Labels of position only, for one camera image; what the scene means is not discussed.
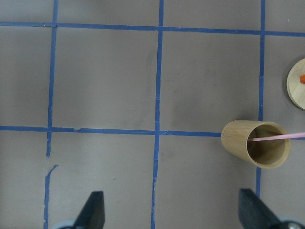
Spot bamboo chopstick holder cup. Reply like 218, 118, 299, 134
221, 120, 291, 169

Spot pink chopstick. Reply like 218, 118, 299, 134
247, 132, 305, 142

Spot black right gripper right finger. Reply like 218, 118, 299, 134
238, 188, 284, 229

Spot wooden mug tree stand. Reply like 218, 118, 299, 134
286, 59, 305, 110

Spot orange mug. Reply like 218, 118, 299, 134
299, 74, 305, 84

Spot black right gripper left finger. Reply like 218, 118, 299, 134
73, 191, 105, 229

